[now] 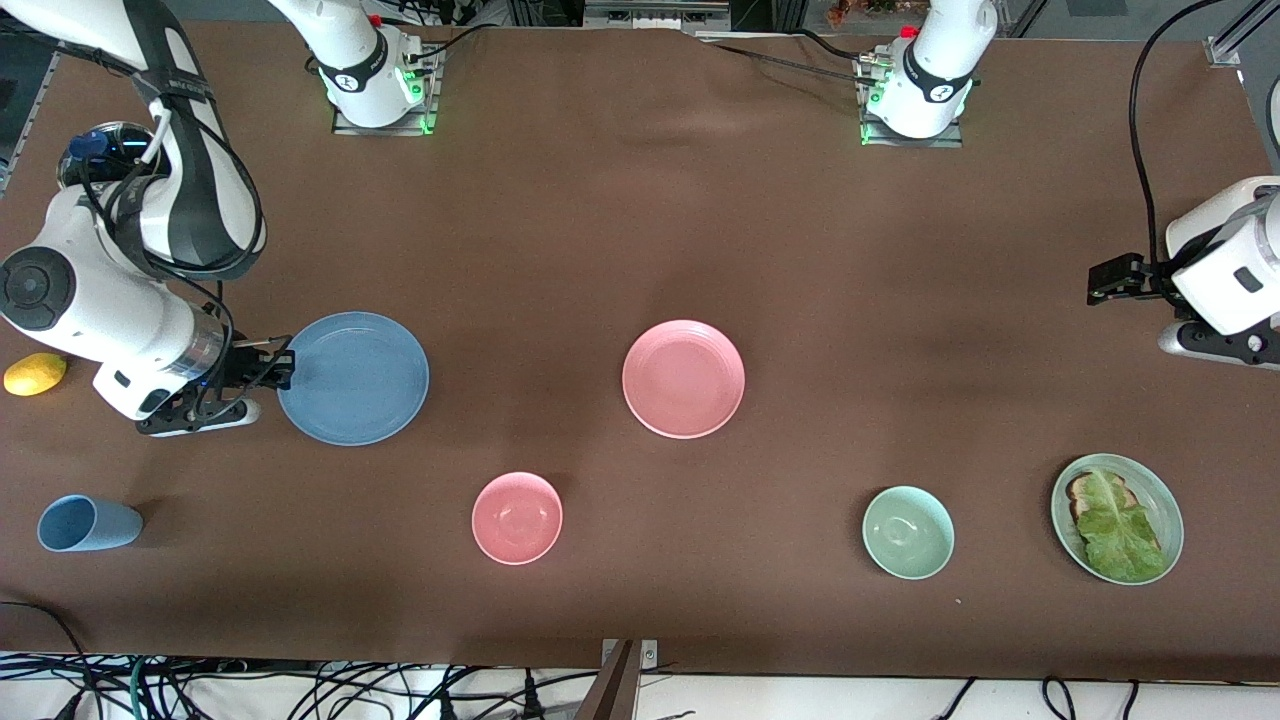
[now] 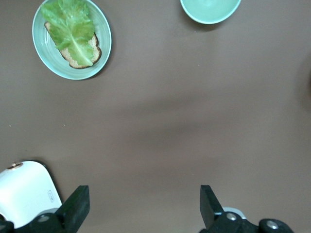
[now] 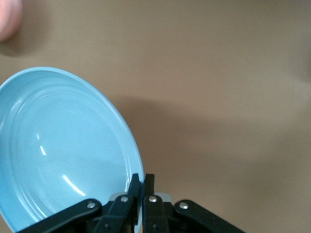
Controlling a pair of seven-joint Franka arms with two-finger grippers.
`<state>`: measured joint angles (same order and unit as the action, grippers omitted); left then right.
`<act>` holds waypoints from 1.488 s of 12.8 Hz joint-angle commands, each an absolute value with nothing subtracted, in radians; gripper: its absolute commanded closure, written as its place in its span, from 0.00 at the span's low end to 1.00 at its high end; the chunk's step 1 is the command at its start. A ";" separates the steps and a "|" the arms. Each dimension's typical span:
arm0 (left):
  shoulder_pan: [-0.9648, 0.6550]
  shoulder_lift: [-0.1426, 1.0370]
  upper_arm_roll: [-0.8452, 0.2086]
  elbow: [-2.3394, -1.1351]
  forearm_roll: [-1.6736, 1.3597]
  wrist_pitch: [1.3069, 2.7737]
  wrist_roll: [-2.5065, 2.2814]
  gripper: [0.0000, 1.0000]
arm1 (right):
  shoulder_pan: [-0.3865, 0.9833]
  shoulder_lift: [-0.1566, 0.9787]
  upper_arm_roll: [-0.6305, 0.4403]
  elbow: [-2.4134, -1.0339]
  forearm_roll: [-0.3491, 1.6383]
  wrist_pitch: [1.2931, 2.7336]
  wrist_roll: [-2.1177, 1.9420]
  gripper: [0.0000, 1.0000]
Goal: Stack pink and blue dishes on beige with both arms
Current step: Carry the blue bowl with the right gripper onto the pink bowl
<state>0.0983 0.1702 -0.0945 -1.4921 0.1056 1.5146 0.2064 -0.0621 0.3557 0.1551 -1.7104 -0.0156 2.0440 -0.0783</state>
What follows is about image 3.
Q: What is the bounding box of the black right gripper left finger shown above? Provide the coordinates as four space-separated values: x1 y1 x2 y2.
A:
23 173 142 233

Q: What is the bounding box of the blue ribbed plate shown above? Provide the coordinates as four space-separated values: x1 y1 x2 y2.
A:
0 67 143 233

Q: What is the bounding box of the brown tablecloth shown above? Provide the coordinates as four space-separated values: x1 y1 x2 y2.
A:
0 0 311 233

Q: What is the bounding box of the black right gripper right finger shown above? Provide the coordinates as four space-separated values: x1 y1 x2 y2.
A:
143 173 246 233

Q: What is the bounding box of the small pink bowl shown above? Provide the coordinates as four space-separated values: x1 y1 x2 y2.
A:
0 0 24 43

